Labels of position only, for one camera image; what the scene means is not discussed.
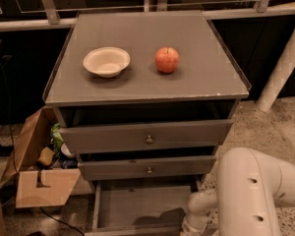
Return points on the yellow sponge in box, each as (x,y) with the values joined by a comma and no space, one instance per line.
(46,156)

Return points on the metal window railing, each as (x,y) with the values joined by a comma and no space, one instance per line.
(29,23)

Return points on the white paper bowl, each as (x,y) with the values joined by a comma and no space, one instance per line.
(107,62)

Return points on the white diagonal pole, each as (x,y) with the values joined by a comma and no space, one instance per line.
(279,76)

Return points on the green bag in box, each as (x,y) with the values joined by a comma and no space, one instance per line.
(56,137)

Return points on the grey bottom drawer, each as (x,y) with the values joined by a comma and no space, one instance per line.
(141,207)

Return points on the grey middle drawer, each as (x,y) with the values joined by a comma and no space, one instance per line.
(144,168)

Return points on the grey drawer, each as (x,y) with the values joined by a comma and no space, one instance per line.
(141,207)
(147,136)
(144,168)

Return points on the grey top drawer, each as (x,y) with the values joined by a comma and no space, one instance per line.
(147,136)

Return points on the grey drawer cabinet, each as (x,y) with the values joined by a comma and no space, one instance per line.
(207,84)

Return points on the red apple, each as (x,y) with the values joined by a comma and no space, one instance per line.
(166,60)

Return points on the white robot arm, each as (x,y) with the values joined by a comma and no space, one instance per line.
(250,186)

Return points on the open cardboard box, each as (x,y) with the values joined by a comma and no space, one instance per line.
(40,188)

